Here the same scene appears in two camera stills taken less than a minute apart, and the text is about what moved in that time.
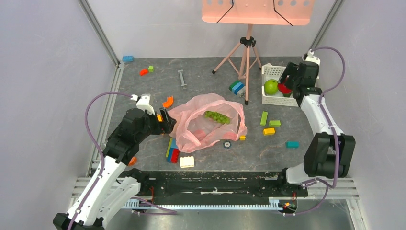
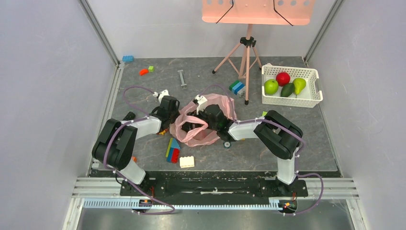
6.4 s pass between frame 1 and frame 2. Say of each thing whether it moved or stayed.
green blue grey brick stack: stayed
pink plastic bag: moved
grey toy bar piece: stayed
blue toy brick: stayed
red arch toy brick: stayed
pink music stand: stayed
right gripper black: moved
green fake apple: stayed
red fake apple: moved
